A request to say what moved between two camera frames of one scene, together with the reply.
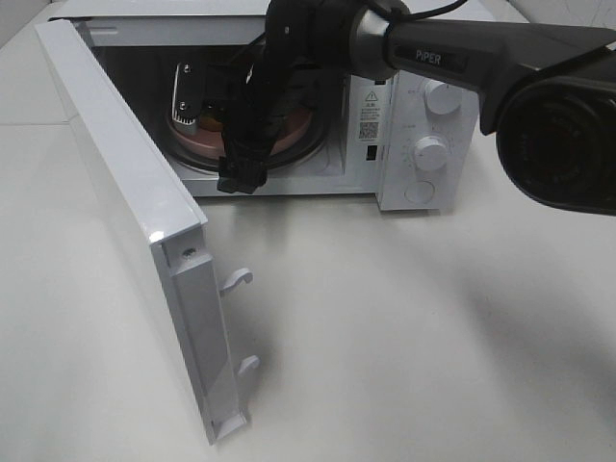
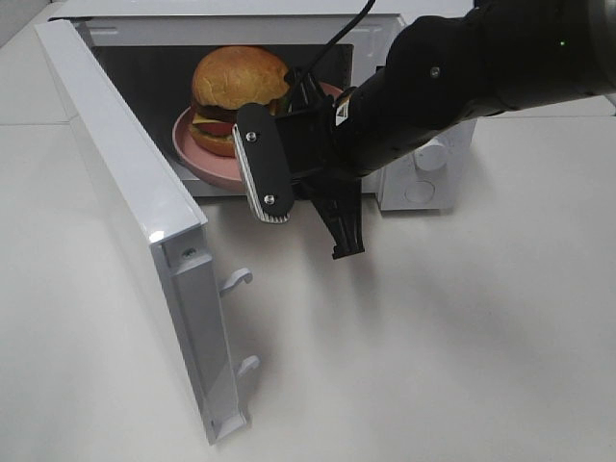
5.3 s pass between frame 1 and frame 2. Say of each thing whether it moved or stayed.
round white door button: stayed
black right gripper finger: moved
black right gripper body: moved
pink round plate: moved
